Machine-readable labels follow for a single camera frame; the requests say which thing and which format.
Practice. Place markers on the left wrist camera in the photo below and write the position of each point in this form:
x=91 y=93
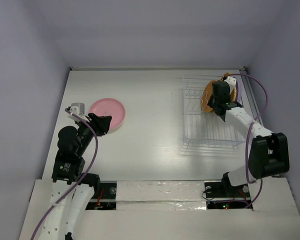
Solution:
x=76 y=112

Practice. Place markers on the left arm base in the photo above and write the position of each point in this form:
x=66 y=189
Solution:
x=105 y=199

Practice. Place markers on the white wire dish rack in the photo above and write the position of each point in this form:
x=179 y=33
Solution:
x=204 y=129

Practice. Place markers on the round woven orange plate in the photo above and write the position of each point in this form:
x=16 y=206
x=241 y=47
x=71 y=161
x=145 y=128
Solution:
x=206 y=97

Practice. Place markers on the square woven orange tray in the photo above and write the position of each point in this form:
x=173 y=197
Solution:
x=234 y=93

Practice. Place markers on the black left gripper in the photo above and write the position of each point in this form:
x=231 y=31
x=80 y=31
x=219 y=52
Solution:
x=100 y=124

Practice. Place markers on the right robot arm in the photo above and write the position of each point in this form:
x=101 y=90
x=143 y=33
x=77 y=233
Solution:
x=266 y=152

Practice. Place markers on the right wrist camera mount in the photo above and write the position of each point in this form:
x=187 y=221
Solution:
x=232 y=82

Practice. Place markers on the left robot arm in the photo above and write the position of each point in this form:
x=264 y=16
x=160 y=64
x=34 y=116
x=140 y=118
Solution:
x=73 y=186

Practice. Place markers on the purple plate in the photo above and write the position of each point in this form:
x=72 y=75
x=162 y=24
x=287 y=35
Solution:
x=239 y=91

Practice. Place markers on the white foil covered board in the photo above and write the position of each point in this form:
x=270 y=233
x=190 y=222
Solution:
x=160 y=195

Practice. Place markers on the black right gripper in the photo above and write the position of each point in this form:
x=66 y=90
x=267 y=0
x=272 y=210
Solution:
x=213 y=100

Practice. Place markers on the pink round plate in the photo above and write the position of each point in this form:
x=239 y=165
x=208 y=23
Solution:
x=110 y=107

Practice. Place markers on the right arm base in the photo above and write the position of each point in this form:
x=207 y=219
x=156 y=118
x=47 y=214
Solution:
x=218 y=198

